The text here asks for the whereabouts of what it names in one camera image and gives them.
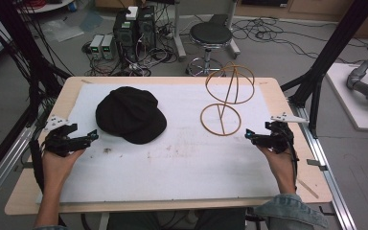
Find person's right hand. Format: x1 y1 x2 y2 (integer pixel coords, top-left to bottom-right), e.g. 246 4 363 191
256 144 297 195

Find wooden wire-frame hat stand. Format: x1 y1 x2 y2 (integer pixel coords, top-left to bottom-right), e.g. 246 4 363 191
199 61 256 137

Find metal bracket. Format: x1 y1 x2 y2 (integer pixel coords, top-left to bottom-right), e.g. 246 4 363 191
306 157 330 172

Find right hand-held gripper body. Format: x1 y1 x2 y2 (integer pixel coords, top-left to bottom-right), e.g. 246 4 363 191
258 111 310 155

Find black round stool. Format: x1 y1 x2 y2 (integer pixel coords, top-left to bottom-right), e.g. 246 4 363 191
186 21 235 78

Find clear plastic sheet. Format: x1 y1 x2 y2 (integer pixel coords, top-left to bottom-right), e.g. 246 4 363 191
40 18 86 43

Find white table mat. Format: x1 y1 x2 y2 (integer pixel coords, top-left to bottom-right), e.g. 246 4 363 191
58 82 281 204

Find black floor cables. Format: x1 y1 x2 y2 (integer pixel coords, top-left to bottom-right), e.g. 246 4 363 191
231 16 368 66

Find white platform board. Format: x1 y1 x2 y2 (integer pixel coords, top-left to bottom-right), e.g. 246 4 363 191
325 61 368 133

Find black frame post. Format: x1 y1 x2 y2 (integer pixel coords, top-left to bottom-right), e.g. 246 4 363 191
280 0 368 139
0 0 73 190

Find thin wooden stick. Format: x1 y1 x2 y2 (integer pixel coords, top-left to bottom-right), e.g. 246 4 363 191
296 177 320 200

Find white box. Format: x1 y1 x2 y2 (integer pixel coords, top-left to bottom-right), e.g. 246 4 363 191
125 6 139 22

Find person's left hand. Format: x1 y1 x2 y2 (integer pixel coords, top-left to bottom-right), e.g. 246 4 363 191
41 148 86 194

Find grey bench power supply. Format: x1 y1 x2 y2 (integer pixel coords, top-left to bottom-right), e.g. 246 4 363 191
101 34 117 61
88 34 105 60

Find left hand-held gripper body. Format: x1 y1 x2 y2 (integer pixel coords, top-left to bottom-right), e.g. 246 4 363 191
42 114 89 158

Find black computer tower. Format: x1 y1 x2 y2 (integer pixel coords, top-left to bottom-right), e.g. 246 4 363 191
112 12 139 63
136 5 157 53

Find aluminium rail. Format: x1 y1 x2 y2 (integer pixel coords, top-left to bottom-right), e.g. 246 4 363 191
287 98 358 230
0 124 47 214

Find black gripper strap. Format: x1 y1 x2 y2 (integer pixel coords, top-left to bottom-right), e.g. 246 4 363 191
28 138 47 195

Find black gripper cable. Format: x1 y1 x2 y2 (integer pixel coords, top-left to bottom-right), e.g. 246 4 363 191
286 126 301 187

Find black cap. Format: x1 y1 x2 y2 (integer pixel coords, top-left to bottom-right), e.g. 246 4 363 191
95 85 168 146

